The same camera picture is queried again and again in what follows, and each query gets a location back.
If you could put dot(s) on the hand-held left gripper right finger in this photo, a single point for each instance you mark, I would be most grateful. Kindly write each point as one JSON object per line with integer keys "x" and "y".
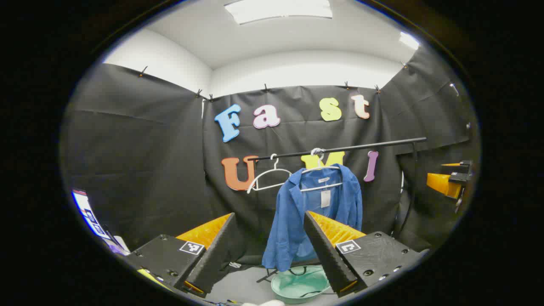
{"x": 327, "y": 255}

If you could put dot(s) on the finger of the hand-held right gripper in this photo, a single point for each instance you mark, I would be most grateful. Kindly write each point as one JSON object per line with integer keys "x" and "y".
{"x": 452, "y": 164}
{"x": 442, "y": 183}

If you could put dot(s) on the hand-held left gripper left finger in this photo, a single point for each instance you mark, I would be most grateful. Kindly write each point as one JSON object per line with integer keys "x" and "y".
{"x": 212, "y": 259}

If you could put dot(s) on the green laundry hamper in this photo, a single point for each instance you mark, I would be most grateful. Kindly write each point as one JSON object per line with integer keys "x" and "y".
{"x": 297, "y": 284}

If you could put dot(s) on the blue shirt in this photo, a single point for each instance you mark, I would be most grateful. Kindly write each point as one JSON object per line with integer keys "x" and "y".
{"x": 289, "y": 221}

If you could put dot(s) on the black clothes rack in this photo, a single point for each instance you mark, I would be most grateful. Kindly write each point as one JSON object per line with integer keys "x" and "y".
{"x": 374, "y": 146}

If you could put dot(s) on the white plastic hanger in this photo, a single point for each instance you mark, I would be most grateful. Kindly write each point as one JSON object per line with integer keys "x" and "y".
{"x": 318, "y": 168}
{"x": 274, "y": 169}

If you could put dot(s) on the black backdrop cloth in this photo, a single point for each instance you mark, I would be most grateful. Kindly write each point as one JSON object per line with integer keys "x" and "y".
{"x": 148, "y": 161}

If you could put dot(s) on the small ceiling light panel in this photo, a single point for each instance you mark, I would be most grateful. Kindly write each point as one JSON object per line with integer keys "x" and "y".
{"x": 409, "y": 40}

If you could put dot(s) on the large ceiling light panel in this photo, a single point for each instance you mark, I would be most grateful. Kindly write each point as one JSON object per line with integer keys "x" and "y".
{"x": 276, "y": 10}

